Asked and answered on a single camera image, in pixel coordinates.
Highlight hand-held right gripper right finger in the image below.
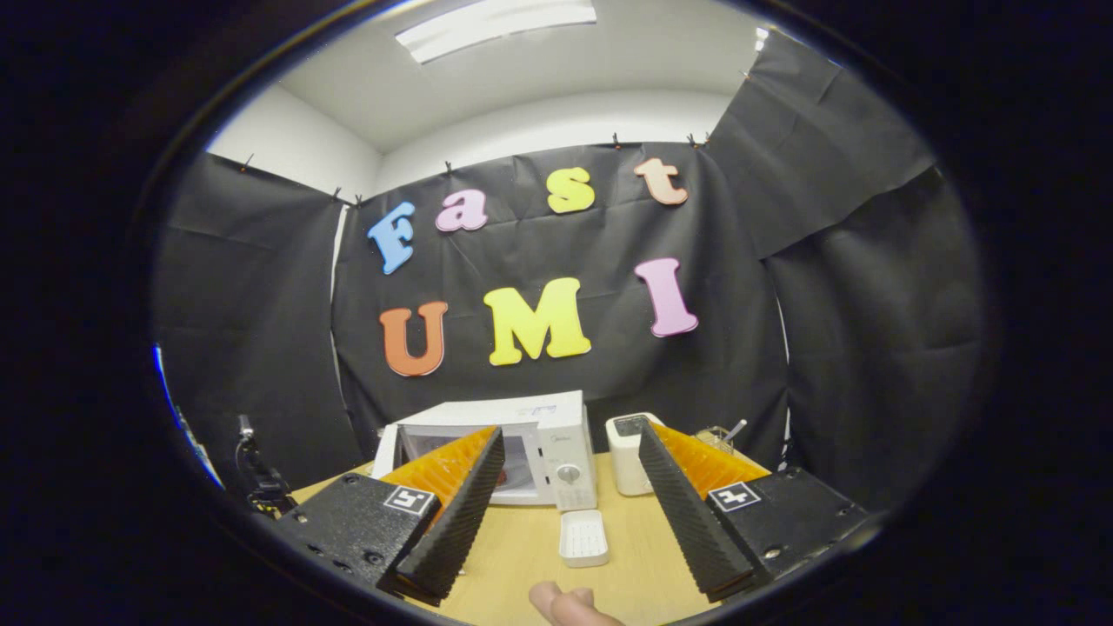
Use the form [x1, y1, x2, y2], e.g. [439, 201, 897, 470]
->
[637, 421, 870, 603]

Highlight long ceiling light panel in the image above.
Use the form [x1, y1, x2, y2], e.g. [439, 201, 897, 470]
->
[396, 0, 599, 65]

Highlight white toaster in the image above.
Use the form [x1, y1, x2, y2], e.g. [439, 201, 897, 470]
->
[605, 412, 666, 497]

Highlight white microwave oven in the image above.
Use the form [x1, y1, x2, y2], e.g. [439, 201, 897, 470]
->
[372, 390, 599, 512]

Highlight white plastic tray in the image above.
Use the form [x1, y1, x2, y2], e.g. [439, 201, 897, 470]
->
[558, 509, 610, 569]

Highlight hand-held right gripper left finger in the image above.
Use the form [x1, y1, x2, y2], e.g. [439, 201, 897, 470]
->
[277, 424, 507, 607]

